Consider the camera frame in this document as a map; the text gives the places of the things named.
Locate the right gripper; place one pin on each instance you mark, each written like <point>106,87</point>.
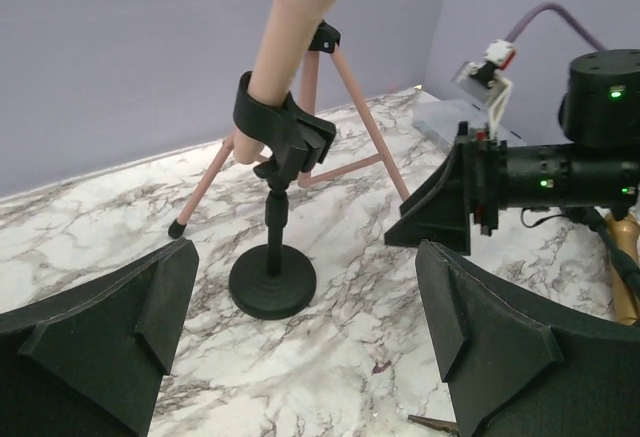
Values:
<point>464,190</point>

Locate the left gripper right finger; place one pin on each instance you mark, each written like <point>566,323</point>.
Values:
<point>519,364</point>

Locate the gold toy microphone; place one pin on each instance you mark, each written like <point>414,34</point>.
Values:
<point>622,267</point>

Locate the pink toy microphone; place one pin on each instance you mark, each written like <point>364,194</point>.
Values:
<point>290,28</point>

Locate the yellow handled pliers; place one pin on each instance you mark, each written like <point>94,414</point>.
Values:
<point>435,424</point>

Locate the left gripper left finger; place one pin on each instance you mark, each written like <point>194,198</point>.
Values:
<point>89,361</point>

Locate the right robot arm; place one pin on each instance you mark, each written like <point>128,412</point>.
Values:
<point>599,164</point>

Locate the black mic stand front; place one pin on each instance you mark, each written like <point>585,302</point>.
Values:
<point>620,252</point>

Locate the clear plastic parts box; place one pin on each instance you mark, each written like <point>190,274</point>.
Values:
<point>479,106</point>

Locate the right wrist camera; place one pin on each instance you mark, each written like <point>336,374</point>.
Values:
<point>486,84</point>

